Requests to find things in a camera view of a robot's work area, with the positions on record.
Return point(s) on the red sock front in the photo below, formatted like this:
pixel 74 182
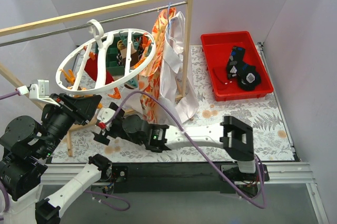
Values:
pixel 221 75

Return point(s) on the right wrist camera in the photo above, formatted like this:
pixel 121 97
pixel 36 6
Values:
pixel 103 117

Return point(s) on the teal clothes clip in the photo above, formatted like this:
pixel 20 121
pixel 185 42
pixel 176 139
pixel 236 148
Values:
pixel 131 84

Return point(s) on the green compartment box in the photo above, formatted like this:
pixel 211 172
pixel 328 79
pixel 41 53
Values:
pixel 115 63

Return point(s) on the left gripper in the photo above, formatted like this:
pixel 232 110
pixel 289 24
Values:
pixel 79 107

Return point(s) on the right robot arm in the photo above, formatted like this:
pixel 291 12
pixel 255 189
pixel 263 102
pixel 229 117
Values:
pixel 232 135

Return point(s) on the orange floral dress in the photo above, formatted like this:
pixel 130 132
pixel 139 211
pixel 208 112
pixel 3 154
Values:
pixel 149 78

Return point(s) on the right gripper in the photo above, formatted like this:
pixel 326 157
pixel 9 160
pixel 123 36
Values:
pixel 108 126

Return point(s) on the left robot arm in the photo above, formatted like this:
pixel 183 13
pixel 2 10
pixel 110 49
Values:
pixel 27 142

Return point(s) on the black sock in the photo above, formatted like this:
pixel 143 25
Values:
pixel 247 76
pixel 236 57

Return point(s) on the red plastic tray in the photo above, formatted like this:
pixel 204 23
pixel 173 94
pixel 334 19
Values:
pixel 217 48

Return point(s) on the white round clip hanger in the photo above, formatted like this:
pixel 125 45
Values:
pixel 103 40

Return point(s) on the red sock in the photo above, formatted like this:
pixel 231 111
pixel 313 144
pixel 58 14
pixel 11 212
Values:
pixel 221 75
pixel 92 70

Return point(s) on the black base bar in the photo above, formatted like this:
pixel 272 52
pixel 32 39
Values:
pixel 168 177

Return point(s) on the wooden clothes rack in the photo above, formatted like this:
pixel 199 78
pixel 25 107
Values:
pixel 8 75

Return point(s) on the white shirt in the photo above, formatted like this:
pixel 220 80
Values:
pixel 171 69

